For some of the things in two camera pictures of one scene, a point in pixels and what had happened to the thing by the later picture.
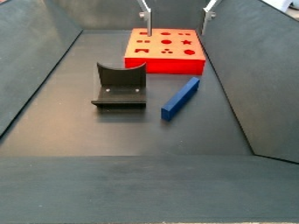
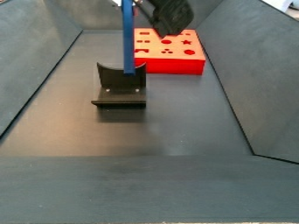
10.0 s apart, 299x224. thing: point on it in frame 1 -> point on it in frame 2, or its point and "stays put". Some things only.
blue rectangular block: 173,107 -> 128,24
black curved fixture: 122,87 stays put
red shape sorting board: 172,52 stays put
